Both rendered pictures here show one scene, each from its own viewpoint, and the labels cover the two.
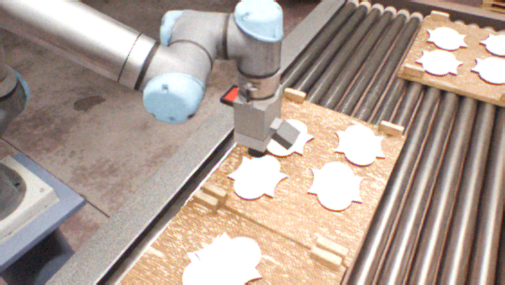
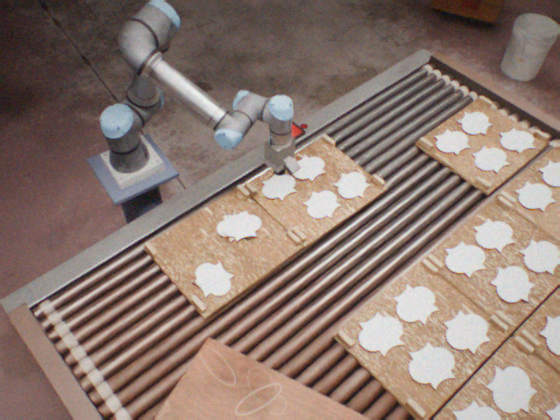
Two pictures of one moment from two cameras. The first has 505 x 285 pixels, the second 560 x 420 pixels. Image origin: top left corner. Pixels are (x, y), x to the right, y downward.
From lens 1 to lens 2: 117 cm
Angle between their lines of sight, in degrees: 14
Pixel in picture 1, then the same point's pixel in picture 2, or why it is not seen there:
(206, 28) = (254, 105)
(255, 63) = (275, 127)
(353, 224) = (320, 227)
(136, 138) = not seen: hidden behind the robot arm
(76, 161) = (174, 141)
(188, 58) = (239, 121)
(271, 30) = (283, 115)
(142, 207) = (209, 186)
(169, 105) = (224, 141)
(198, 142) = (254, 156)
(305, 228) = (291, 222)
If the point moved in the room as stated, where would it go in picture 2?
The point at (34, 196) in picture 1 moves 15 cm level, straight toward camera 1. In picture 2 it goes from (153, 163) to (163, 191)
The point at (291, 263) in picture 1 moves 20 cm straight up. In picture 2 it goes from (275, 236) to (276, 198)
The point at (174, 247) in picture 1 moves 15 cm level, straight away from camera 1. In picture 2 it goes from (218, 211) to (220, 179)
